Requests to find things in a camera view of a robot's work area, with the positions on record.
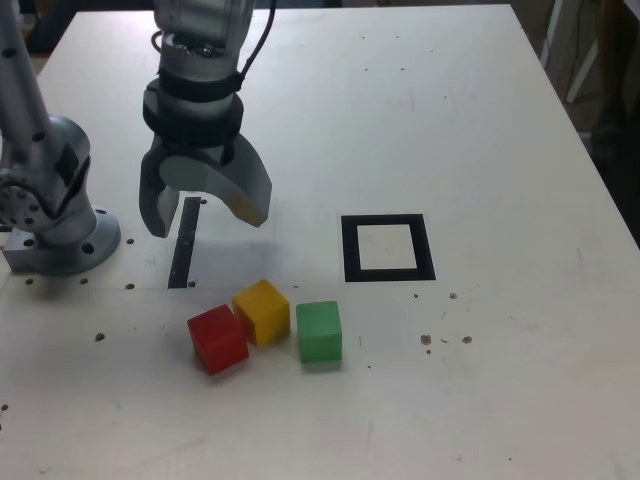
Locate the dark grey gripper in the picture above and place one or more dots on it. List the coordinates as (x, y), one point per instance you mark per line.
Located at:
(200, 151)

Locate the yellow cube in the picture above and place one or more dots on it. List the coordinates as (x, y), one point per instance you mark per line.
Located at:
(262, 312)

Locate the red cube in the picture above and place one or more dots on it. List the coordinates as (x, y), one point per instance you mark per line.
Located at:
(217, 340)

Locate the green cube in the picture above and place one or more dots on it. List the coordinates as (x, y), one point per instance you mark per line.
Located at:
(320, 332)

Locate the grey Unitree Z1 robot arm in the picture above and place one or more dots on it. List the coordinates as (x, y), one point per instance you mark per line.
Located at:
(55, 150)

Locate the black tape square outline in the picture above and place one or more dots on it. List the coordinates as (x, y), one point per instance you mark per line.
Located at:
(350, 250)

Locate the black tape strip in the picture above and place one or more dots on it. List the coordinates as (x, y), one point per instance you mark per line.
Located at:
(184, 245)

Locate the white leaning board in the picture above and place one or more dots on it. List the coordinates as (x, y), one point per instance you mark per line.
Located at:
(585, 70)

